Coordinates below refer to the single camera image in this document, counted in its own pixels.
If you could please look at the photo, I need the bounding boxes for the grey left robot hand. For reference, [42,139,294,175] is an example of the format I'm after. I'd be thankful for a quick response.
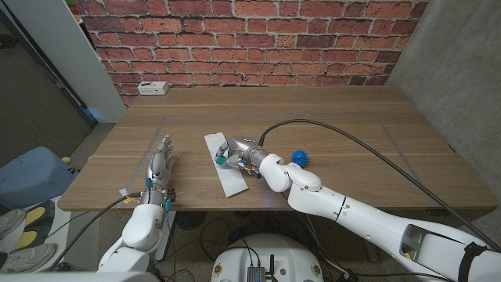
[141,134,179,208]

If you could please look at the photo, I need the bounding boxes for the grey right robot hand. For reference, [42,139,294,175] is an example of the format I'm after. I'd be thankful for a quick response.
[214,136,271,169]

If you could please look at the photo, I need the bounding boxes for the white receipt paper strip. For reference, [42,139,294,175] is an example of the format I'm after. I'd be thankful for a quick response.
[204,132,250,198]

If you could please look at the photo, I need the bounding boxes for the blue spiky ball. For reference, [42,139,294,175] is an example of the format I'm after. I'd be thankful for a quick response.
[290,149,310,168]

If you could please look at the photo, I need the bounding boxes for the black round disc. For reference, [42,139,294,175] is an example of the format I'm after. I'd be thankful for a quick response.
[175,211,207,231]

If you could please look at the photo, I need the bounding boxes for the white table leg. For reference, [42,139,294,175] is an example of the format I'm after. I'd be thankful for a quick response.
[155,211,177,259]

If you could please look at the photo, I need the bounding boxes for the white power strip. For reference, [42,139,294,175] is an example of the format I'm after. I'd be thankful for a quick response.
[136,81,170,96]

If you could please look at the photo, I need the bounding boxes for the red brick printed backdrop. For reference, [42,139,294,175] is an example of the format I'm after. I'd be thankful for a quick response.
[72,0,430,107]

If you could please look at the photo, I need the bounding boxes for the white floor board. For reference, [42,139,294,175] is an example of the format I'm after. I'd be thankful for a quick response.
[0,195,101,272]

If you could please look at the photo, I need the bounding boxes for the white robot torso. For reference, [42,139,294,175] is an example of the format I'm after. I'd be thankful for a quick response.
[210,233,325,282]

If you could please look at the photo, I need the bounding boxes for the small grey electronics box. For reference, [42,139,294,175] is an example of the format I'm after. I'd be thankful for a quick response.
[247,266,268,282]

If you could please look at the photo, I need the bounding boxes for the blue-grey plastic bin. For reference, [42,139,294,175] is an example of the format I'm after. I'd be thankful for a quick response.
[0,146,77,211]

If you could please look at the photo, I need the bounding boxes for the black mat with yellow footprints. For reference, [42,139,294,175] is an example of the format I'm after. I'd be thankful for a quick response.
[11,199,56,254]

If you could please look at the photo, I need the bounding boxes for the white upright panel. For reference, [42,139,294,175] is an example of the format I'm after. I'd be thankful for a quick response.
[3,0,127,124]

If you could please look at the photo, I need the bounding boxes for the grey sneaker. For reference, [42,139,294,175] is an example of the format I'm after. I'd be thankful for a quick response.
[0,208,27,238]
[0,242,59,274]

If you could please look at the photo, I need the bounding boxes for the grey table leg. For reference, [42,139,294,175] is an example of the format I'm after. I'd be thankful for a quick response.
[362,240,381,262]

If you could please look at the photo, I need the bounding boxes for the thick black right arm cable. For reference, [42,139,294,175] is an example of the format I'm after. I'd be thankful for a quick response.
[257,118,501,252]

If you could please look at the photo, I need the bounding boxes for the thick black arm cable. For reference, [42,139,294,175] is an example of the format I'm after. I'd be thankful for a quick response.
[257,118,501,252]
[45,192,144,272]

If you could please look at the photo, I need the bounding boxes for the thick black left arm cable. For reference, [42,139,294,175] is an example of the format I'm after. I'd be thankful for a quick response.
[45,192,144,272]

